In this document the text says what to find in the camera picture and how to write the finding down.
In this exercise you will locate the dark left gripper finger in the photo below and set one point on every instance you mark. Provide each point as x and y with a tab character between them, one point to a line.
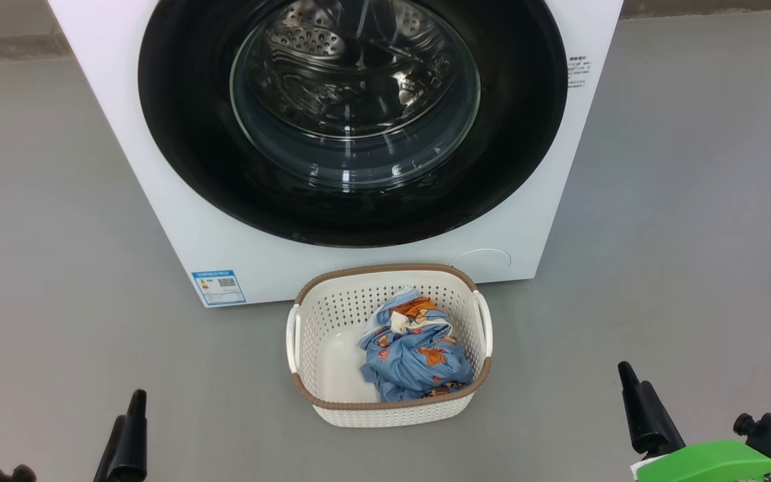
134	448
110	458

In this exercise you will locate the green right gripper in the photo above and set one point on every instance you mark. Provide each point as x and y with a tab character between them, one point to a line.
713	465

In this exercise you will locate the blue garment with orange prints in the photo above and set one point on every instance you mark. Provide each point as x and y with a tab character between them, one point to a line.
412	311
405	368

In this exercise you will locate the black washer door with glass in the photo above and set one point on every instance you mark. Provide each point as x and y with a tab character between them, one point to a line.
178	134

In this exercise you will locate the white front-load washing machine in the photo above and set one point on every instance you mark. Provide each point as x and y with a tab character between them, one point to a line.
158	221

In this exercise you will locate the blue energy label sticker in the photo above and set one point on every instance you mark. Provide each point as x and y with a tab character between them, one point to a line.
218	288

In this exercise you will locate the white laundry basket brown rim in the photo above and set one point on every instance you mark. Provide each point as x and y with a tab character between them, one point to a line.
332	375

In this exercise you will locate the round white filter cover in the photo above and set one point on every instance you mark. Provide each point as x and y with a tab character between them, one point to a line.
481	262

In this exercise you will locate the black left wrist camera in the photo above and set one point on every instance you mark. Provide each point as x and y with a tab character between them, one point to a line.
14	474

